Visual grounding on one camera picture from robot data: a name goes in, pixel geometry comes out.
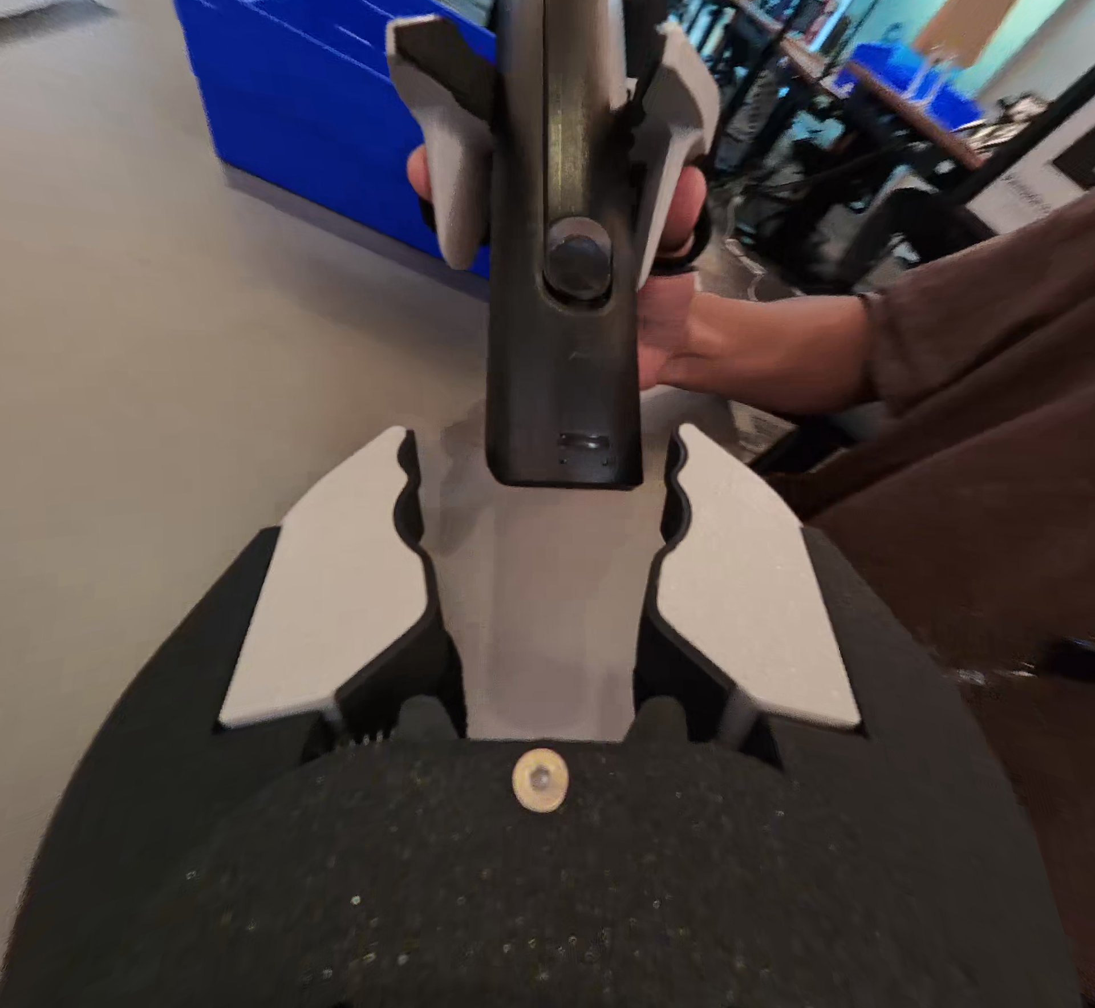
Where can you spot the blue plastic bin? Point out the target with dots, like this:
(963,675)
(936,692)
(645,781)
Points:
(282,109)

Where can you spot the person's right forearm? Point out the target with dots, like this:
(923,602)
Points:
(795,349)

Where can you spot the tan cardboard panel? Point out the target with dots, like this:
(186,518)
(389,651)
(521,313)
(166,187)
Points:
(967,15)

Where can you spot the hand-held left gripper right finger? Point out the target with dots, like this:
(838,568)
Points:
(753,606)

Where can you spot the person in brown shirt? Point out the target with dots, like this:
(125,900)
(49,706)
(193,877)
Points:
(984,426)

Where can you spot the black remote control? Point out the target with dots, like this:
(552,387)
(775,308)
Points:
(565,392)

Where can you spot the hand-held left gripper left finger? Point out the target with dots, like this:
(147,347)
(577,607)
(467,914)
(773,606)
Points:
(334,597)

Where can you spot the blue storage bins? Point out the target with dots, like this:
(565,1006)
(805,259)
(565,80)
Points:
(890,75)

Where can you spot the person's right hand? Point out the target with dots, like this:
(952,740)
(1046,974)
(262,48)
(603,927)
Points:
(676,340)

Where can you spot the grey desk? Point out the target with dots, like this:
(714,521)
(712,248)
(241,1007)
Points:
(128,340)

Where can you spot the white sign with black marker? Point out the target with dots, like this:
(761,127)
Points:
(1026,186)

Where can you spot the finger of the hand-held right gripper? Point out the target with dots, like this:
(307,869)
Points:
(684,118)
(453,169)

